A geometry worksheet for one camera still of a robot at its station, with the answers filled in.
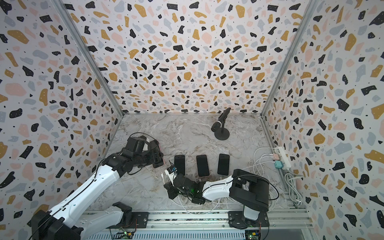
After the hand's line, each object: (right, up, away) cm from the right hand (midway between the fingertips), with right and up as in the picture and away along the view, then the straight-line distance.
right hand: (164, 187), depth 78 cm
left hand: (-2, +16, +1) cm, 16 cm away
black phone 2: (+20, +5, +15) cm, 26 cm away
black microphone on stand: (+33, +27, +31) cm, 53 cm away
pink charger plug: (+68, +12, +19) cm, 72 cm away
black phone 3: (+33, +8, +16) cm, 38 cm away
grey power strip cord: (+71, -6, +5) cm, 71 cm away
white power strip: (+72, +11, +18) cm, 75 cm away
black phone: (+6, +9, +17) cm, 20 cm away
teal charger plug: (+68, +8, +16) cm, 70 cm away
